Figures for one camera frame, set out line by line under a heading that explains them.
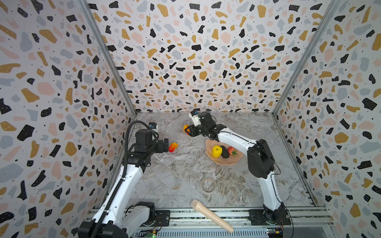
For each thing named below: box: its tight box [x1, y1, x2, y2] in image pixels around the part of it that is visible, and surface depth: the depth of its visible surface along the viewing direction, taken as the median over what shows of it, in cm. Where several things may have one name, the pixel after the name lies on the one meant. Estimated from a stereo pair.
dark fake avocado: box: [220, 145, 230, 159], surface depth 96 cm
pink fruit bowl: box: [205, 138, 225, 166], surface depth 96 cm
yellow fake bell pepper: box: [211, 144, 223, 158], surface depth 94 cm
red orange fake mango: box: [168, 142, 179, 153], surface depth 99 cm
